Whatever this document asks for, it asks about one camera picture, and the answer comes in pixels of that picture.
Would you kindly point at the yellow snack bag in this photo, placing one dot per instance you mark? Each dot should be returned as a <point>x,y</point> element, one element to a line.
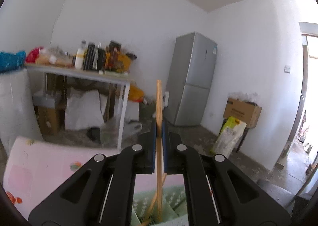
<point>117,62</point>

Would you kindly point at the white plastic bottle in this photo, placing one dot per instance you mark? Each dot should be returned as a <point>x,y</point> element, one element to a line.
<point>80,56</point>

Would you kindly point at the brown cardboard box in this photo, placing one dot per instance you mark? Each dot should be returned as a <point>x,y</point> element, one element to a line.
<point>243,111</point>

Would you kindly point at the black thermos flask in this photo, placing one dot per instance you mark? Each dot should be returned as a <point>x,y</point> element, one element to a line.
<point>88,62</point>

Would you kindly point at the pink patterned tablecloth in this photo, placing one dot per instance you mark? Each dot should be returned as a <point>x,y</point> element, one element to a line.
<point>35,169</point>

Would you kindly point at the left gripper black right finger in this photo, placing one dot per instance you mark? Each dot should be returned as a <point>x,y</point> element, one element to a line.
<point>180,159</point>

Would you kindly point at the white sack under table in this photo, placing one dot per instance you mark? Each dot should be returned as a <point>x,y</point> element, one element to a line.
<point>84,110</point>

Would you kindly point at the blue plastic bag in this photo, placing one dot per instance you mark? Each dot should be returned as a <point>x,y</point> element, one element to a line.
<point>10,61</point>

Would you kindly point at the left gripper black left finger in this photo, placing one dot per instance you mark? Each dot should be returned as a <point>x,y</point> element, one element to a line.
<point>121,171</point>

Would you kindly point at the red plastic bag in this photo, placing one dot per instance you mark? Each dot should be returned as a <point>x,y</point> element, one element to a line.
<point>33,55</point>

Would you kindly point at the white appliance under cover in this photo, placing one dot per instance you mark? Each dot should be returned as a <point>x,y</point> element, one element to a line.
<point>17,112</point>

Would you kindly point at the white yellow rice bag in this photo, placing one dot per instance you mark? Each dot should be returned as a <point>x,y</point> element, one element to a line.
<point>229,136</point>

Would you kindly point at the orange plastic bag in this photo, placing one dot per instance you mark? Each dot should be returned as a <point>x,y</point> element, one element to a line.
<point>135,94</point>

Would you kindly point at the wooden chopstick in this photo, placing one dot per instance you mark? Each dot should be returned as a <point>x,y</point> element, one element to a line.
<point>159,169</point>
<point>156,200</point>

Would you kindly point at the white side table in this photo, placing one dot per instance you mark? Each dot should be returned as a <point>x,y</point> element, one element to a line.
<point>122,80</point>

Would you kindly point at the silver refrigerator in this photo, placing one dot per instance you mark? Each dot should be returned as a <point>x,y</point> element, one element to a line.
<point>190,78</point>

